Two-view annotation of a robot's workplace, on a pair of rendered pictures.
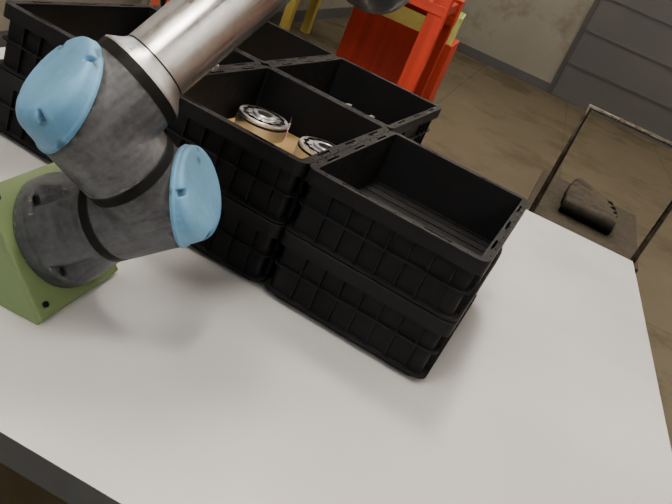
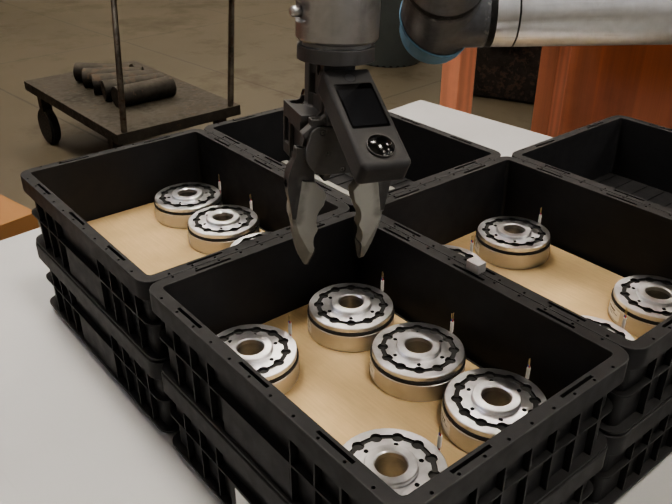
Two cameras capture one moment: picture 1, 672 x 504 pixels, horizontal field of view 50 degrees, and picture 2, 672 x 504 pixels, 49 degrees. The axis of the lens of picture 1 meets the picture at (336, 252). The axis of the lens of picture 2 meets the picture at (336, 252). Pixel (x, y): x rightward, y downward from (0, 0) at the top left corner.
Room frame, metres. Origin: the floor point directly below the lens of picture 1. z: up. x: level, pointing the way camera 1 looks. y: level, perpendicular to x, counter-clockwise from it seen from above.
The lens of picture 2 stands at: (0.96, 0.99, 1.34)
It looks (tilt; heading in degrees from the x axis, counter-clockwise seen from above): 29 degrees down; 307
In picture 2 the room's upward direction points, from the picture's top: straight up
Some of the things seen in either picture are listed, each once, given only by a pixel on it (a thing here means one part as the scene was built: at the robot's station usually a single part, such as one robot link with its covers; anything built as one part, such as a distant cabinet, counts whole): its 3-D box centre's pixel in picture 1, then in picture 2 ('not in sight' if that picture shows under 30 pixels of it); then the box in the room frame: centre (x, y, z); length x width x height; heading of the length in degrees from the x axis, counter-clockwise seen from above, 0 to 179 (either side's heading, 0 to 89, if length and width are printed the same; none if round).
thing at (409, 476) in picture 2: not in sight; (390, 466); (1.20, 0.58, 0.86); 0.05 x 0.05 x 0.01
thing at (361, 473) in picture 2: (145, 41); (371, 327); (1.29, 0.48, 0.92); 0.40 x 0.30 x 0.02; 166
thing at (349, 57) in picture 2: not in sight; (331, 107); (1.37, 0.45, 1.12); 0.09 x 0.08 x 0.12; 146
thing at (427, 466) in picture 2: not in sight; (390, 470); (1.20, 0.58, 0.86); 0.10 x 0.10 x 0.01
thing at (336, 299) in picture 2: not in sight; (351, 303); (1.38, 0.39, 0.86); 0.05 x 0.05 x 0.01
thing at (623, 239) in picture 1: (598, 191); (125, 63); (3.78, -1.14, 0.45); 1.13 x 0.66 x 0.89; 165
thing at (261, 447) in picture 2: (138, 67); (370, 368); (1.29, 0.48, 0.87); 0.40 x 0.30 x 0.11; 166
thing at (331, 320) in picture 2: not in sight; (350, 306); (1.38, 0.39, 0.86); 0.10 x 0.10 x 0.01
